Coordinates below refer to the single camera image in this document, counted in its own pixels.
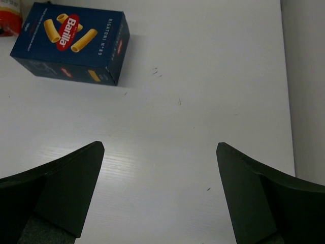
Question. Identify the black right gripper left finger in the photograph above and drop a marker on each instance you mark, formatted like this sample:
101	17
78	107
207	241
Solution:
49	203

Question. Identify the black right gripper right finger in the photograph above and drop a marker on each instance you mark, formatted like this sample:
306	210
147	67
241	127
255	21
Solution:
267	205

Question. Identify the blue Barilla rigatoni box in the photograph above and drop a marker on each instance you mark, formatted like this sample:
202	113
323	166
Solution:
73	43

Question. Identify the red spaghetti pack right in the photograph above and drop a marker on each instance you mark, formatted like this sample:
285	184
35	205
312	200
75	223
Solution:
11	18

